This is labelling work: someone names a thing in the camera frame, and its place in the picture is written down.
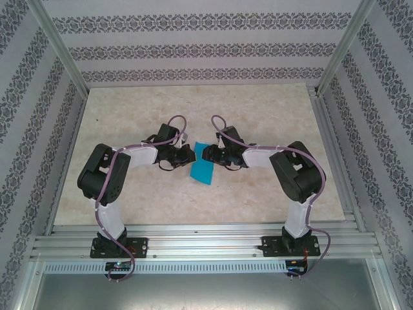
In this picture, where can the blue square paper sheet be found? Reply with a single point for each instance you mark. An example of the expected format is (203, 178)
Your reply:
(201, 171)

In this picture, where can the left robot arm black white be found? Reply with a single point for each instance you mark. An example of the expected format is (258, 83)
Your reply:
(100, 174)

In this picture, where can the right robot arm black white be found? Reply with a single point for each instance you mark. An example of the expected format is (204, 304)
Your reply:
(300, 174)

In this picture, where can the grey metal sheet panel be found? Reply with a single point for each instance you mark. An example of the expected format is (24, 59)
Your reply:
(206, 294)

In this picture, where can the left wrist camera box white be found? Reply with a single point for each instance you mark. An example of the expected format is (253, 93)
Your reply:
(183, 142)

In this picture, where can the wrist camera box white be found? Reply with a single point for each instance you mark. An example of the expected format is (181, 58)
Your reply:
(220, 140)
(183, 142)

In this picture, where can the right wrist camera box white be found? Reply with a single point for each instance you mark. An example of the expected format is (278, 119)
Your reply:
(220, 140)

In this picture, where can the aluminium mounting rail beam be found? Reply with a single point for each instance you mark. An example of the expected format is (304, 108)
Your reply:
(206, 242)

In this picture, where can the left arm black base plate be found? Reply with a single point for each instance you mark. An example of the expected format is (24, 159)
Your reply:
(142, 245)

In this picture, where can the aluminium side rail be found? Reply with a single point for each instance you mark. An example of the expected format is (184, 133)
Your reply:
(68, 155)
(331, 145)

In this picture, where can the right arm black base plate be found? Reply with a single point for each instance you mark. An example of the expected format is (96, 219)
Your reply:
(313, 247)

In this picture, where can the aluminium frame post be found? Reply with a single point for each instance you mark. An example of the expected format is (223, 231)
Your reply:
(346, 45)
(59, 45)

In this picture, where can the aluminium lower frame bar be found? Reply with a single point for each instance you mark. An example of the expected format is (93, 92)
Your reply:
(384, 284)
(27, 284)

